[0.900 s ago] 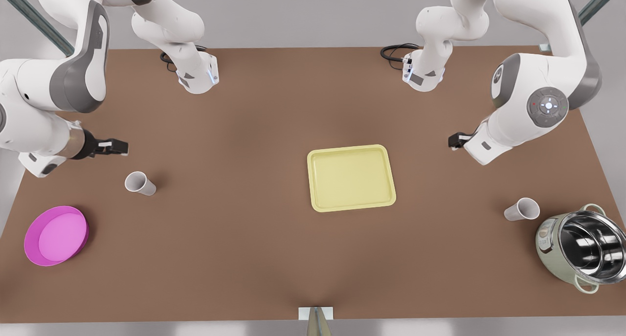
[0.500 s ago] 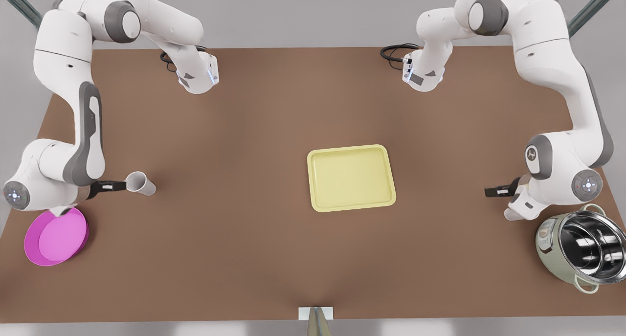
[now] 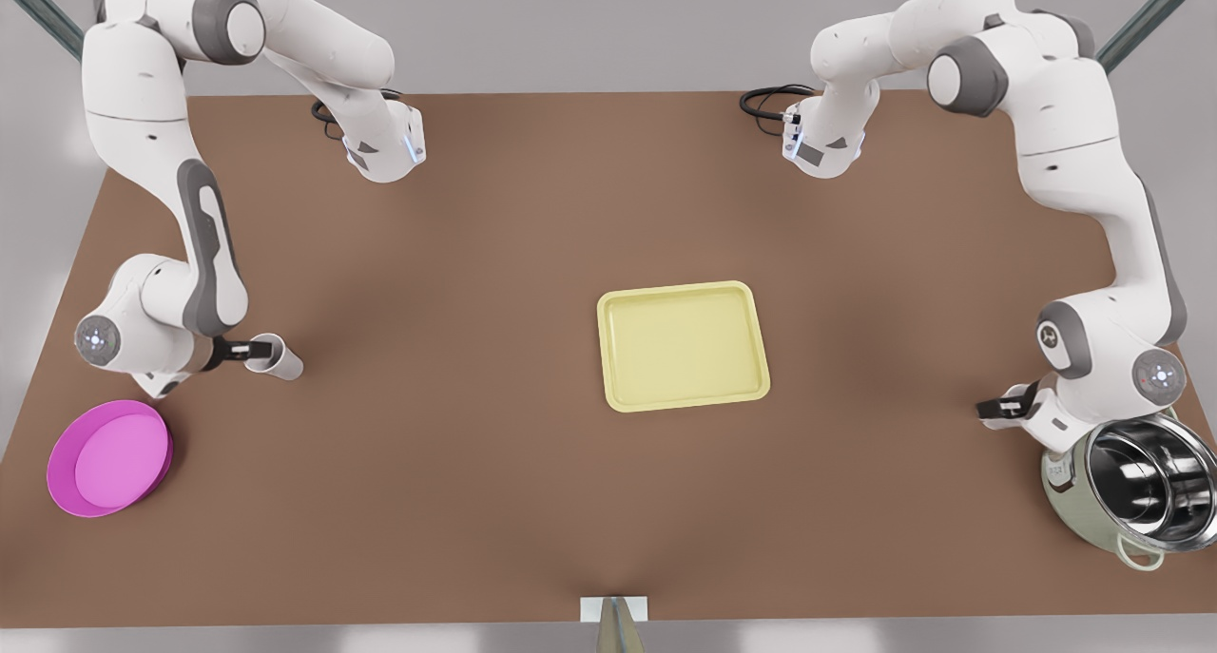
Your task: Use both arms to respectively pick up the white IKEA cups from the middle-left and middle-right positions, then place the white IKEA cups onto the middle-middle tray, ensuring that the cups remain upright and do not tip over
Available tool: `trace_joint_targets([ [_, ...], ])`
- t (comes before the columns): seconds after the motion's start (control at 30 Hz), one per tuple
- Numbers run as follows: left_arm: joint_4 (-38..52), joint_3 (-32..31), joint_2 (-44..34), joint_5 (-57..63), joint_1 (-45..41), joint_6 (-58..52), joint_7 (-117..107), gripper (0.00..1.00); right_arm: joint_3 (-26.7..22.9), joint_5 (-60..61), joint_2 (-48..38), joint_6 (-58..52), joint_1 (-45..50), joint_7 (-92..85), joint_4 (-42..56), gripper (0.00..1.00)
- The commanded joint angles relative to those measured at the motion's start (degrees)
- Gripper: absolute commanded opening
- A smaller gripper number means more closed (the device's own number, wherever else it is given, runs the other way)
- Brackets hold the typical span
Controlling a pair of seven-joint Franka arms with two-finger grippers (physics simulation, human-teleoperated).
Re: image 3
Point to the white cup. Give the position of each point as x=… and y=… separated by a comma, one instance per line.
x=276, y=357

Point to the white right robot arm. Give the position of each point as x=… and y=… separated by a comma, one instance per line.
x=143, y=83

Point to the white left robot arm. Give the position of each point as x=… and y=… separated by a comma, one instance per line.
x=1074, y=149

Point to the yellow tray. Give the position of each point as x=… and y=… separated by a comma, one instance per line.
x=682, y=345

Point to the steel pot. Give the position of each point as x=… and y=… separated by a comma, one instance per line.
x=1136, y=487

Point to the pink plate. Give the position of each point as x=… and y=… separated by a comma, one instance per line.
x=110, y=458

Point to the silver frame post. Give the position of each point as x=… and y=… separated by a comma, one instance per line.
x=43, y=11
x=615, y=624
x=1146, y=16

